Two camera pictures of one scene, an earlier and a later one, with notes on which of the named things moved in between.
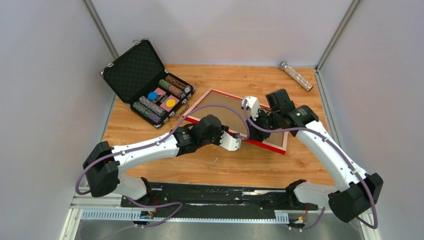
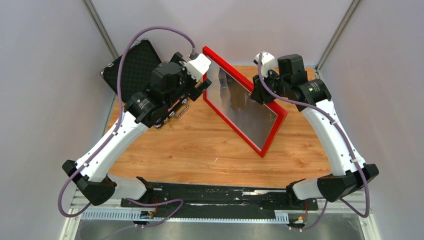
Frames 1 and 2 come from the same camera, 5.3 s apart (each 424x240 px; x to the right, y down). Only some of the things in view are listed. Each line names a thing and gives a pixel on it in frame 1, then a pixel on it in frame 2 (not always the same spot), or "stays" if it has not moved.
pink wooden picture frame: [199, 104] → [279, 119]
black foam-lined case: [138, 76] stays
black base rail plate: [206, 200] stays
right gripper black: [258, 136] → [259, 93]
